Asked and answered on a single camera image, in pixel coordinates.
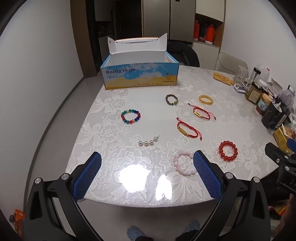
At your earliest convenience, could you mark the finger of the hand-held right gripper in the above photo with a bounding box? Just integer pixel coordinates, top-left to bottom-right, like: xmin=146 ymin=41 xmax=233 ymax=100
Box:
xmin=265 ymin=142 xmax=296 ymax=167
xmin=287 ymin=137 xmax=296 ymax=154

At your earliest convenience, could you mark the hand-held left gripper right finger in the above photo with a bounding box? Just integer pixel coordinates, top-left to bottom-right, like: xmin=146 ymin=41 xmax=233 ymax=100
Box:
xmin=187 ymin=150 xmax=271 ymax=241

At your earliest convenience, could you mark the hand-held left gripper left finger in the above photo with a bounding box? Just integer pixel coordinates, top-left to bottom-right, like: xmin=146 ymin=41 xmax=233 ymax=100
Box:
xmin=23 ymin=152 xmax=109 ymax=241

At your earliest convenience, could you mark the yellow bead bracelet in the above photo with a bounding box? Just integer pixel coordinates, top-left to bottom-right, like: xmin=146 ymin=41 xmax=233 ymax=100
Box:
xmin=198 ymin=95 xmax=214 ymax=105

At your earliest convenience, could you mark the brown wooden bead bracelet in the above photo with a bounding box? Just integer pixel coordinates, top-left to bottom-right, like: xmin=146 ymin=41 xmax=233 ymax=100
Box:
xmin=165 ymin=94 xmax=179 ymax=106

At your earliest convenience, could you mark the blue yellow cardboard box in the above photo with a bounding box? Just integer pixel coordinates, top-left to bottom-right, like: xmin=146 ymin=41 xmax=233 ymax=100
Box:
xmin=100 ymin=33 xmax=179 ymax=90

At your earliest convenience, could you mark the gold foil packet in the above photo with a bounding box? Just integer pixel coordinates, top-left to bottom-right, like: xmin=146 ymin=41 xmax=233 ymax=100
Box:
xmin=273 ymin=126 xmax=293 ymax=156

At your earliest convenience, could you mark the red colourful packet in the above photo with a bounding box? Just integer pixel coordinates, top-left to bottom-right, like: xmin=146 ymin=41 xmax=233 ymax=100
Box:
xmin=272 ymin=202 xmax=288 ymax=217

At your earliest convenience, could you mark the grey lidded container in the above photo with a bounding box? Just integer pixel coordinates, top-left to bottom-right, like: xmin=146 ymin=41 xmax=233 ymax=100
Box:
xmin=279 ymin=89 xmax=294 ymax=105

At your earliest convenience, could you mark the blue label glass jar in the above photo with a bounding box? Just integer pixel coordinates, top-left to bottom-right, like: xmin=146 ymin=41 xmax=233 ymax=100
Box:
xmin=256 ymin=93 xmax=274 ymax=115

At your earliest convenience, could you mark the white lace tablecloth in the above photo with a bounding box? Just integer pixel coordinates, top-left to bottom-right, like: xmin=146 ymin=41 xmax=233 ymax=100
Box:
xmin=66 ymin=65 xmax=280 ymax=208

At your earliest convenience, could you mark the blue shoe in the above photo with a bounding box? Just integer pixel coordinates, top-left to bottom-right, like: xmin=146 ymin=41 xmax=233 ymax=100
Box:
xmin=183 ymin=220 xmax=201 ymax=232
xmin=127 ymin=227 xmax=153 ymax=241

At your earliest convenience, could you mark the clear plastic container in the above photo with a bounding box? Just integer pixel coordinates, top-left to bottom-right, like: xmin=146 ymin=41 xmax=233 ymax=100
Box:
xmin=268 ymin=79 xmax=284 ymax=95

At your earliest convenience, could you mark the white plastic jug red cap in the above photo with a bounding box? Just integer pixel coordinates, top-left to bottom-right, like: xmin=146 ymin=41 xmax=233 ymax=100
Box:
xmin=257 ymin=64 xmax=272 ymax=81

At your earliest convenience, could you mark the tall glass bottle black lid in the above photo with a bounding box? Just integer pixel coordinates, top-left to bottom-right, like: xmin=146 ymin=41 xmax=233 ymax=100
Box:
xmin=246 ymin=67 xmax=261 ymax=91

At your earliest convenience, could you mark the orange packet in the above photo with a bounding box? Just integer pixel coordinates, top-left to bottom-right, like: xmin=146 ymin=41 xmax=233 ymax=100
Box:
xmin=9 ymin=209 xmax=25 ymax=232

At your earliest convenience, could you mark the clear glass cup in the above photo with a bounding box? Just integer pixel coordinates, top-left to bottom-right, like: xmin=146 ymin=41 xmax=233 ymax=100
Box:
xmin=233 ymin=66 xmax=248 ymax=85

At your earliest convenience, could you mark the wooden coaster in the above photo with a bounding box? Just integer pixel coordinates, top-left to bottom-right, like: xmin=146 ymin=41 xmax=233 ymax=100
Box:
xmin=213 ymin=72 xmax=232 ymax=85

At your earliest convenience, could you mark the beige chair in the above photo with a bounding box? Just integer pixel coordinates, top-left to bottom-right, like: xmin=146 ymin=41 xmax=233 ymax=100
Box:
xmin=214 ymin=52 xmax=249 ymax=75

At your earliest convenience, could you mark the black jacket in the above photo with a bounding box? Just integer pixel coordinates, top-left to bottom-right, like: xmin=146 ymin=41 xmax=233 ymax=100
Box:
xmin=167 ymin=41 xmax=200 ymax=67

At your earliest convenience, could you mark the white wooden cabinet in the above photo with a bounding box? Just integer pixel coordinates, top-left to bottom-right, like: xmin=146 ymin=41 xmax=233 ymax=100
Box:
xmin=193 ymin=0 xmax=226 ymax=49

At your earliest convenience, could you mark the red bead bracelet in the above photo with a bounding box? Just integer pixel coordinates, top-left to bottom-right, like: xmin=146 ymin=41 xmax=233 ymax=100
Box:
xmin=218 ymin=141 xmax=237 ymax=163

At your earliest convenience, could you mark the pink bead bracelet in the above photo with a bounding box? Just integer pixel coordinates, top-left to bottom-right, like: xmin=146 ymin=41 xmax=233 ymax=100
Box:
xmin=173 ymin=149 xmax=197 ymax=176

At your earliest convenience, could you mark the red cord gold tube bracelet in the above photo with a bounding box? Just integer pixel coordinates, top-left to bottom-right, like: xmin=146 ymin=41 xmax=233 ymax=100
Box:
xmin=176 ymin=118 xmax=203 ymax=141

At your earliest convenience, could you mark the red cord gold plate bracelet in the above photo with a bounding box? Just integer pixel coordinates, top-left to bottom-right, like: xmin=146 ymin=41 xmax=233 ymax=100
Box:
xmin=188 ymin=103 xmax=217 ymax=121

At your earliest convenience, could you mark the pearl bead bracelet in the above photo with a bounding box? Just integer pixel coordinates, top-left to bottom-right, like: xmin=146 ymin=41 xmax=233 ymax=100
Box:
xmin=138 ymin=134 xmax=160 ymax=146

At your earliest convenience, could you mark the multicolour bead bracelet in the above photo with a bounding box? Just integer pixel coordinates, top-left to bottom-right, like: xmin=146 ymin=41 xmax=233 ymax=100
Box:
xmin=121 ymin=109 xmax=141 ymax=125

